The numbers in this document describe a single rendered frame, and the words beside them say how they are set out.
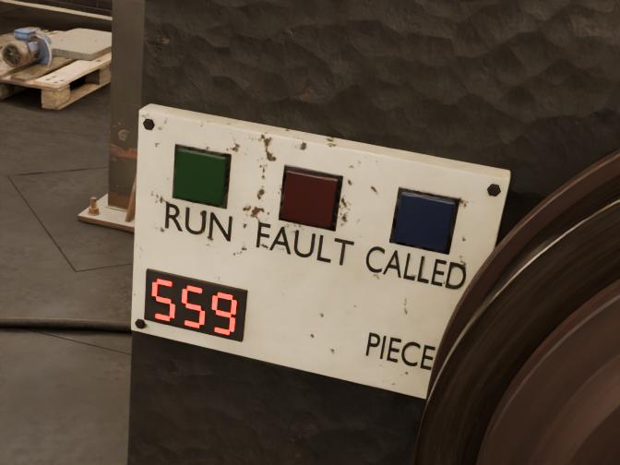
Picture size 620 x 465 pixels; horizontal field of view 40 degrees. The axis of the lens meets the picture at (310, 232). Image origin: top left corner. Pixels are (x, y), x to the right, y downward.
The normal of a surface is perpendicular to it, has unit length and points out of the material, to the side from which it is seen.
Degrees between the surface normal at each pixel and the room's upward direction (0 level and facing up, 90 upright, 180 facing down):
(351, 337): 90
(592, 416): 69
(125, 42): 90
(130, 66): 90
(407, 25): 90
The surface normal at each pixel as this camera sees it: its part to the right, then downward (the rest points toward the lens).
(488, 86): -0.23, 0.37
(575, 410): -0.87, -0.29
